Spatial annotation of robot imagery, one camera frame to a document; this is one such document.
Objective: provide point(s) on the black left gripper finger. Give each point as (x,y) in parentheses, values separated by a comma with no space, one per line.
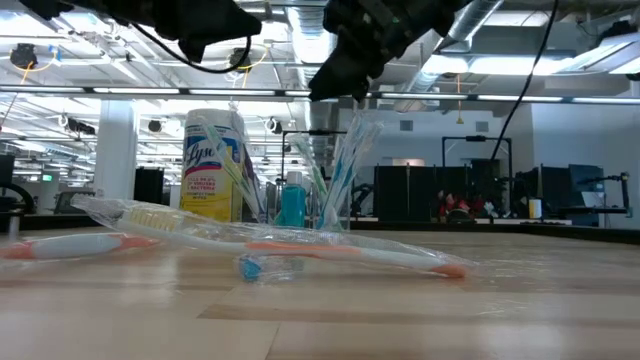
(230,20)

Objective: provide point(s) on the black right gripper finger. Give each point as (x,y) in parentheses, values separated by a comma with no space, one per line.
(364,90)
(335,80)

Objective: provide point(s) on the teal mouthwash bottle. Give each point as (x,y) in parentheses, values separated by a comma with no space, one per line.
(292,205)

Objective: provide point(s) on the purple toothbrush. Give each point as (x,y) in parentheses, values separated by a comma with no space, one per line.
(252,190)

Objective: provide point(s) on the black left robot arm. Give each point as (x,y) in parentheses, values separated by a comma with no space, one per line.
(100,7)

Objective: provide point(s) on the long ceiling light strip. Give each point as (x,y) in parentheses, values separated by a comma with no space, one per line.
(150,91)

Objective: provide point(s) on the yellow ceiling pendant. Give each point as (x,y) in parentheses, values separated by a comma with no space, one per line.
(459,120)

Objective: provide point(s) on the clear plastic organizer holder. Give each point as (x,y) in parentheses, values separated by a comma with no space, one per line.
(272,210)

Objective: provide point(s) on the person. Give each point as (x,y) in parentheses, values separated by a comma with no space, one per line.
(457,207)

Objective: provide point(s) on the white pillar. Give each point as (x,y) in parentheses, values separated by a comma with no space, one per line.
(115,160)

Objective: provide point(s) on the yellow disinfecting wipes canister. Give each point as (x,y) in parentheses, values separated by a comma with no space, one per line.
(205,190)

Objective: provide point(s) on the black cabinet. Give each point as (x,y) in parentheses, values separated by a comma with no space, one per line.
(148,187)

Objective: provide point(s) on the orange toothbrush in wrapper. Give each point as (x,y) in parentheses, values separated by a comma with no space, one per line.
(300,248)
(75,246)

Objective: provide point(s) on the pale yellow roll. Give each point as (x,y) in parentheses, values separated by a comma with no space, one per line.
(535,209)

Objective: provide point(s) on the dark computer monitor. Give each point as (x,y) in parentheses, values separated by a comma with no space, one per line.
(555,192)

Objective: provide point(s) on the silver ventilation duct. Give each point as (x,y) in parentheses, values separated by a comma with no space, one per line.
(315,50)
(425,80)

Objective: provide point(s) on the black partition wall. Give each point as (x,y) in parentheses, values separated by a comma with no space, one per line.
(400,195)

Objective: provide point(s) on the black metal frame stand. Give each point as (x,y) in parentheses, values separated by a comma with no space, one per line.
(475,138)

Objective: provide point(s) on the black ceiling-mounted camera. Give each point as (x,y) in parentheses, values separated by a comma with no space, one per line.
(25,56)

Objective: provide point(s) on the black aluminium table frame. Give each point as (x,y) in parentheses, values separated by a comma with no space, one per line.
(550,231)

